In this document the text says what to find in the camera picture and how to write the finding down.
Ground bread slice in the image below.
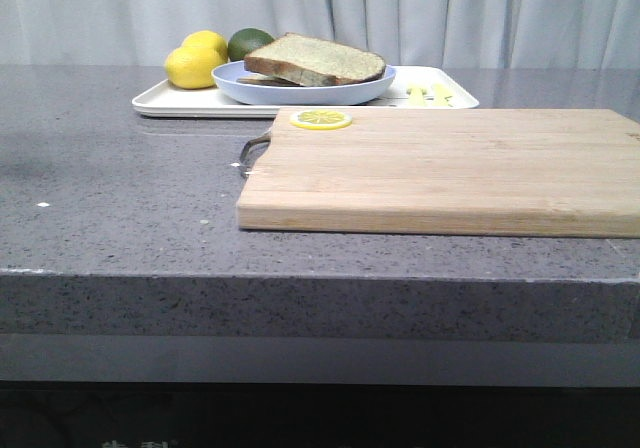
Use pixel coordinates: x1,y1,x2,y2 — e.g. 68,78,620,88
236,73,298,87
244,33,386,87

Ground light blue plate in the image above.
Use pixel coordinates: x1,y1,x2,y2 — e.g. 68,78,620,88
212,61,396,106

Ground white tray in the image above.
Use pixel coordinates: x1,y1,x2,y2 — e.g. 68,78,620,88
132,66,479,119

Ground lemon slice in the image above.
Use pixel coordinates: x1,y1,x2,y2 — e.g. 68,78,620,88
289,109,352,130

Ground left yellow fork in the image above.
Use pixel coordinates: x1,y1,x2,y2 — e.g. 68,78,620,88
406,84,428,107

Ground yellow fork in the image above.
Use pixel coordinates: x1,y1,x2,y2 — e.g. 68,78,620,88
431,83,454,107
406,84,428,107

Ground right yellow fork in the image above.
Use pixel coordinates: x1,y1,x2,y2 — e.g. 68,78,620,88
431,83,454,107

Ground green lime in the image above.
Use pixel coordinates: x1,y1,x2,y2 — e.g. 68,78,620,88
227,28,274,62

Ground front yellow lemon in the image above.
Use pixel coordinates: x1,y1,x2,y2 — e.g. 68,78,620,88
164,46,227,89

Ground yellow lemon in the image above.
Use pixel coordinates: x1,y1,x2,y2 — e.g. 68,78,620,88
181,30,228,62
164,46,227,89

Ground rear yellow lemon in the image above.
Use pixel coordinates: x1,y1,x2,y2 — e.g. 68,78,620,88
181,30,228,62

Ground wooden cutting board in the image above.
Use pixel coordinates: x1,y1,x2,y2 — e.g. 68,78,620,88
236,107,639,238

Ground grey curtain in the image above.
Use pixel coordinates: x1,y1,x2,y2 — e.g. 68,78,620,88
1,0,639,69

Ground metal cutting board handle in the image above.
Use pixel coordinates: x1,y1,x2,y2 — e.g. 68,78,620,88
238,132,271,179

